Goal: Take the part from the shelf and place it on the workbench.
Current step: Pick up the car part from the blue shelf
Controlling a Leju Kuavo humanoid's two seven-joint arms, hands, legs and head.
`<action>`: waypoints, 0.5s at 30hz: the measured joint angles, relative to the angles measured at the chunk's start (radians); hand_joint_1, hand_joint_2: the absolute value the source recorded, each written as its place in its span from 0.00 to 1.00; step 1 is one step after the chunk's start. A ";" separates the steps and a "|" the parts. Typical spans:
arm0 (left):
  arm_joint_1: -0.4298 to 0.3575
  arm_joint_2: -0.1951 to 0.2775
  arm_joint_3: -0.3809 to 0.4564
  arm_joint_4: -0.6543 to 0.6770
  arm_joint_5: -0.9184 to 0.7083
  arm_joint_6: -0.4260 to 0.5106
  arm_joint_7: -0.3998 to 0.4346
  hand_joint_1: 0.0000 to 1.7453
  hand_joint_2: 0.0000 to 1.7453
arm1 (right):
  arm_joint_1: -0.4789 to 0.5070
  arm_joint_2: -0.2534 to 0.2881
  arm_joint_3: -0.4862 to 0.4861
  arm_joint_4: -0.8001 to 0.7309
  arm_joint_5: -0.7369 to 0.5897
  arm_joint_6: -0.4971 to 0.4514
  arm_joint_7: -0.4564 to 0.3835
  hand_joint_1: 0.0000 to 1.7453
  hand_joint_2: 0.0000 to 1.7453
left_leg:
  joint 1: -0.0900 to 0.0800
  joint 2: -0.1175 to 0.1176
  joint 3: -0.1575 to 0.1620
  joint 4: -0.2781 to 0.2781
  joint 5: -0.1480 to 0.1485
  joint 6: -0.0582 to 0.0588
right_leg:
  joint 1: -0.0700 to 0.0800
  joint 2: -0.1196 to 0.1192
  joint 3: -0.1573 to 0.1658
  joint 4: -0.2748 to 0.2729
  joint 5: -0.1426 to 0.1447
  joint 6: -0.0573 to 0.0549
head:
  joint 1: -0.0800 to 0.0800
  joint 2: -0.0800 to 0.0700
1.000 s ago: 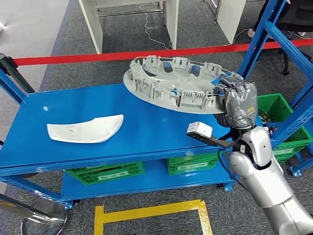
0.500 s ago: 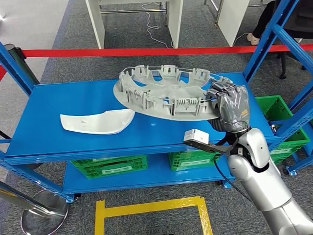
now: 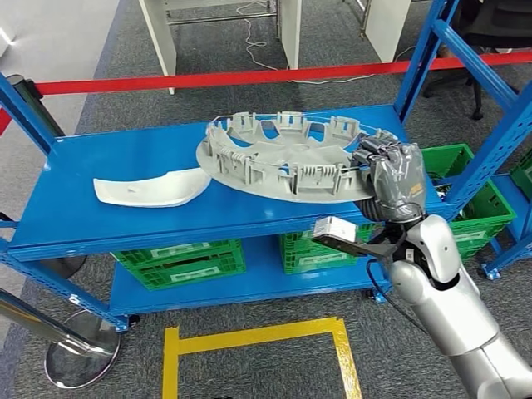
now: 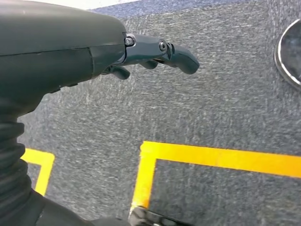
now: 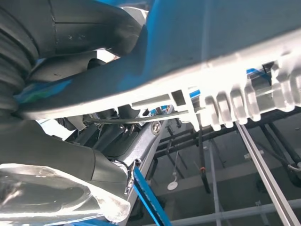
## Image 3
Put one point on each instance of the black office chair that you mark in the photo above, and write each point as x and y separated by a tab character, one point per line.
474	93

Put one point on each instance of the red barrier belt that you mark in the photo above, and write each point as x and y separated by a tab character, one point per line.
4	121
207	80

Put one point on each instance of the white curved plastic part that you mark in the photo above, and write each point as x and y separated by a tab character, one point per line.
149	190

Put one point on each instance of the black-topped stanchion post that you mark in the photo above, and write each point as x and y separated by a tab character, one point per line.
35	104

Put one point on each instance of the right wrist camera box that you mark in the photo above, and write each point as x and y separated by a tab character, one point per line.
334	230

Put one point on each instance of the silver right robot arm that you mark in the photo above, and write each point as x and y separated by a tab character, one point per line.
453	308

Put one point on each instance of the grey plastic hubcap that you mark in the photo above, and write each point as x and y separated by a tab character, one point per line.
290	182

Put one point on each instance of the green plastic crate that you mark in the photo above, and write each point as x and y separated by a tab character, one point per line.
182	267
523	176
307	256
486	215

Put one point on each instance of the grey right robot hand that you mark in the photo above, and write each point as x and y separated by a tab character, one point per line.
398	182

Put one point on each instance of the chrome stanchion post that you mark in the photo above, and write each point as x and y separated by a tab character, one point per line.
83	352

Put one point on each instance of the blue metal shelf rack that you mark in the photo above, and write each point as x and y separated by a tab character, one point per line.
124	165
511	250

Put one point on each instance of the white desk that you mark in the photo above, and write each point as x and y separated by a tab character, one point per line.
160	38
386	27

